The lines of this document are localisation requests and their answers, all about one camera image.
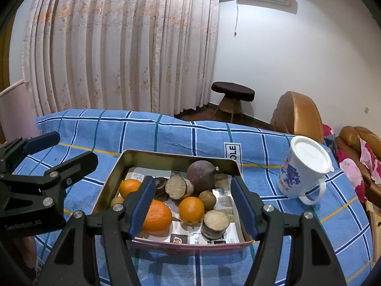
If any dark round stool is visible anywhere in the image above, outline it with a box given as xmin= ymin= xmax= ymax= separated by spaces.
xmin=211 ymin=81 xmax=255 ymax=123

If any air conditioner cord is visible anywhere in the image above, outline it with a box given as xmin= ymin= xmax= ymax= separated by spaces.
xmin=233 ymin=0 xmax=240 ymax=38

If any brown leather chair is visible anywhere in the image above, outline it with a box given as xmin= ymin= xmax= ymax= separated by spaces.
xmin=270 ymin=91 xmax=324 ymax=143

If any large mandarin orange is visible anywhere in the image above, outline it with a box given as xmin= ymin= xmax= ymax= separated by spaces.
xmin=142 ymin=199 xmax=172 ymax=235

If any small orange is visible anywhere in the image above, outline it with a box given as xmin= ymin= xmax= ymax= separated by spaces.
xmin=178 ymin=197 xmax=205 ymax=226

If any purple passion fruit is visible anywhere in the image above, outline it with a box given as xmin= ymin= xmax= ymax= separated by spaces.
xmin=187 ymin=160 xmax=219 ymax=192

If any pink plastic pitcher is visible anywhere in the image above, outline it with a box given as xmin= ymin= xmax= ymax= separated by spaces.
xmin=0 ymin=79 xmax=39 ymax=142

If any small brown kiwi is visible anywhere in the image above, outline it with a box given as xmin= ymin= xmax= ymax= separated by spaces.
xmin=198 ymin=190 xmax=216 ymax=210

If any blue plaid tablecloth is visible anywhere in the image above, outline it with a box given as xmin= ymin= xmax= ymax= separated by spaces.
xmin=16 ymin=109 xmax=373 ymax=285

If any floral beige curtain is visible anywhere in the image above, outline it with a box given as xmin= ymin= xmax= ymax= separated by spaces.
xmin=22 ymin=0 xmax=219 ymax=116

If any white floral mug with lid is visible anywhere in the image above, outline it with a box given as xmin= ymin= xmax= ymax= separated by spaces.
xmin=277 ymin=136 xmax=334 ymax=206

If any pink red cushion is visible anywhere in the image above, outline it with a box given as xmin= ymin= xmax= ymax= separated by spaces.
xmin=323 ymin=125 xmax=368 ymax=203

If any gold metal tin box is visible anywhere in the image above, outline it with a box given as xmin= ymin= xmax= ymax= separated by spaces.
xmin=92 ymin=150 xmax=253 ymax=254

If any small tan longan fruit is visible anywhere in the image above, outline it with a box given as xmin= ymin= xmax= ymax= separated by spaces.
xmin=110 ymin=196 xmax=124 ymax=208

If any brown leather sofa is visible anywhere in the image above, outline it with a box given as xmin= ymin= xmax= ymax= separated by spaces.
xmin=336 ymin=126 xmax=380 ymax=208

